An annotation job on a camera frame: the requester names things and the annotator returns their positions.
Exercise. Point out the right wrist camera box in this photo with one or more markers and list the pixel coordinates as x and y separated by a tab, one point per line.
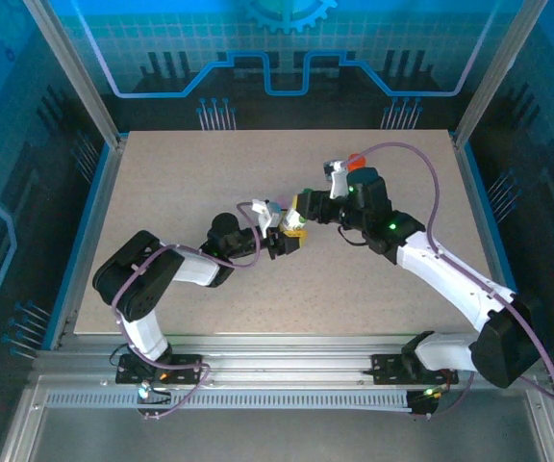
337	180

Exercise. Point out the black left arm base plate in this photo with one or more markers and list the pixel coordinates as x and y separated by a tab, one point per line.
185	366

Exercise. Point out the blue printed back panel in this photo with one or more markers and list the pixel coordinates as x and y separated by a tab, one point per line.
185	38

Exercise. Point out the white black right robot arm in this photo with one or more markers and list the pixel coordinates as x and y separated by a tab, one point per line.
450	274

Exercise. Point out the aluminium mounting rail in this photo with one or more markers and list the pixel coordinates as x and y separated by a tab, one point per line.
282	351

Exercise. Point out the orange pill bottle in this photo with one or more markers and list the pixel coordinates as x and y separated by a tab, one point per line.
356	164

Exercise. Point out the aluminium frame post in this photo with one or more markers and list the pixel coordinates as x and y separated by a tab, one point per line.
72	72
498	72

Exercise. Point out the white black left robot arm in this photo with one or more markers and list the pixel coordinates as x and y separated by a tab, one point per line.
137	274

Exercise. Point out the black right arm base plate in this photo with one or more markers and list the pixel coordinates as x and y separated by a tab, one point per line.
385	368

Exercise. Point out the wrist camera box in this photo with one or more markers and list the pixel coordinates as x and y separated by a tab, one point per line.
337	180
267	214

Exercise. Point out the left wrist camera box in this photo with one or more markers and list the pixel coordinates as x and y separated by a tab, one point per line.
267	214

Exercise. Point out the white pill bottle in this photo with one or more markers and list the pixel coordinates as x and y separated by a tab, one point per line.
297	222

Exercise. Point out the small lit circuit board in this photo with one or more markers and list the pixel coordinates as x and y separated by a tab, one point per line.
423	402
144	391

